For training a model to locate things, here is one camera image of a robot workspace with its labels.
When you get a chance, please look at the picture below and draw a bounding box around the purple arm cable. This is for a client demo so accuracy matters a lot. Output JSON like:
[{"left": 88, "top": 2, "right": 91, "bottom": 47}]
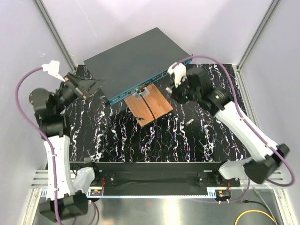
[
  {"left": 171, "top": 55, "right": 296, "bottom": 204},
  {"left": 15, "top": 67, "right": 99, "bottom": 225}
]

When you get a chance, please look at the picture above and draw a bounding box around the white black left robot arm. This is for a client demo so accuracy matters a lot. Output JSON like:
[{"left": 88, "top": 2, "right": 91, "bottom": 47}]
[{"left": 29, "top": 73, "right": 105, "bottom": 223}]

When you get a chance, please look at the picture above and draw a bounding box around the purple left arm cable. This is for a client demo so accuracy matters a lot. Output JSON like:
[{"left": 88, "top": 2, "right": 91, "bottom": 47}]
[{"left": 15, "top": 67, "right": 99, "bottom": 225}]

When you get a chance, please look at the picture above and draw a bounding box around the grey cable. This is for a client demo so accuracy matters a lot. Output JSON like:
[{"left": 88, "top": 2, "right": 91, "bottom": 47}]
[{"left": 254, "top": 187, "right": 282, "bottom": 225}]

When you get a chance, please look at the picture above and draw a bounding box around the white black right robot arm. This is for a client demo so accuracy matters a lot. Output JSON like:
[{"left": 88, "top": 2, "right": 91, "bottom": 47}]
[{"left": 166, "top": 63, "right": 290, "bottom": 186}]

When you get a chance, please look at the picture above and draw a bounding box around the white slotted cable duct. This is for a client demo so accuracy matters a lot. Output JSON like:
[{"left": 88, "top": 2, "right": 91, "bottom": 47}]
[{"left": 41, "top": 187, "right": 218, "bottom": 200}]

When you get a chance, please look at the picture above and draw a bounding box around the dark grey network switch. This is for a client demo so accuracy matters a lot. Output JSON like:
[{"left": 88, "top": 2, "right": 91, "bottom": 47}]
[{"left": 84, "top": 28, "right": 190, "bottom": 106}]

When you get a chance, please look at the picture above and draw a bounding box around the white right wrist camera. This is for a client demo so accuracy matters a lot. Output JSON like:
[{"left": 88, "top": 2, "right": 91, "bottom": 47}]
[{"left": 167, "top": 62, "right": 187, "bottom": 88}]

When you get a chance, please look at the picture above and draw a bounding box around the yellow cable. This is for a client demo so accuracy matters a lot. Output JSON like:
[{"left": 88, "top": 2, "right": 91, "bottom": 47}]
[{"left": 235, "top": 210, "right": 277, "bottom": 225}]

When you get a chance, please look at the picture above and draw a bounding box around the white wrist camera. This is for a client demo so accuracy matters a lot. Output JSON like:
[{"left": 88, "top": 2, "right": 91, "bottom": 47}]
[
  {"left": 167, "top": 62, "right": 187, "bottom": 88},
  {"left": 42, "top": 60, "right": 65, "bottom": 82}
]

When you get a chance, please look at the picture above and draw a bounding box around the black power cable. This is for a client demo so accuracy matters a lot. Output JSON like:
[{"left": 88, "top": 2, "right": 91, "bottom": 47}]
[{"left": 242, "top": 199, "right": 279, "bottom": 225}]

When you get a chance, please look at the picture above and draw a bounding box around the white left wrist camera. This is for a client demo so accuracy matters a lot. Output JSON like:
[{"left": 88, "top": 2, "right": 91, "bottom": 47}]
[{"left": 42, "top": 60, "right": 65, "bottom": 82}]

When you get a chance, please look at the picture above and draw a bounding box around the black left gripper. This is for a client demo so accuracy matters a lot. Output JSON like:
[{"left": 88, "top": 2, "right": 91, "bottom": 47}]
[{"left": 55, "top": 71, "right": 107, "bottom": 113}]

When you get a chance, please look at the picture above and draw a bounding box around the wooden board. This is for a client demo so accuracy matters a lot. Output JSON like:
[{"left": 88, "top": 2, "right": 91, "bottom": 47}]
[{"left": 124, "top": 84, "right": 173, "bottom": 127}]

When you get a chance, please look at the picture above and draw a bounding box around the silver SFP module plug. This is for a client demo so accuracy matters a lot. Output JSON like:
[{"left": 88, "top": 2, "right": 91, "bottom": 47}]
[
  {"left": 186, "top": 119, "right": 194, "bottom": 126},
  {"left": 165, "top": 87, "right": 172, "bottom": 93}
]

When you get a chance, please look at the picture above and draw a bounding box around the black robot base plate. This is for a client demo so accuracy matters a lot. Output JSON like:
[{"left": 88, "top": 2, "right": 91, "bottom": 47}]
[{"left": 94, "top": 162, "right": 240, "bottom": 194}]

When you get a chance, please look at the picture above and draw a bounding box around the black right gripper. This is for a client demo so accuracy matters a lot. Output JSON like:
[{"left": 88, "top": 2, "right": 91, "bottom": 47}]
[{"left": 169, "top": 75, "right": 200, "bottom": 105}]

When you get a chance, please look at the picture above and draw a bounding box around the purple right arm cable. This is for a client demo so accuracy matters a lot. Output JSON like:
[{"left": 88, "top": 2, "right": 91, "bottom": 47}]
[{"left": 171, "top": 55, "right": 296, "bottom": 204}]

